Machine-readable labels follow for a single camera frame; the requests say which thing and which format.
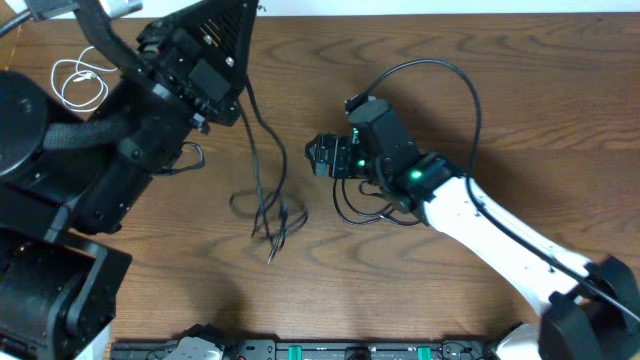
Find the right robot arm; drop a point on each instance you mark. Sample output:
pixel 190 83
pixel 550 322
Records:
pixel 587 310

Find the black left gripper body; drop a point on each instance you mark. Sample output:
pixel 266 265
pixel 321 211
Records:
pixel 168 67

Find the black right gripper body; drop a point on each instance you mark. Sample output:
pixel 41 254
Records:
pixel 347 160

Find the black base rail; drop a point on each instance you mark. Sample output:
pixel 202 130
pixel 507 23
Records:
pixel 209 342

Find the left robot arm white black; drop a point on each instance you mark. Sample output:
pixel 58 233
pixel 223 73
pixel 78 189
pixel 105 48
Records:
pixel 65 179

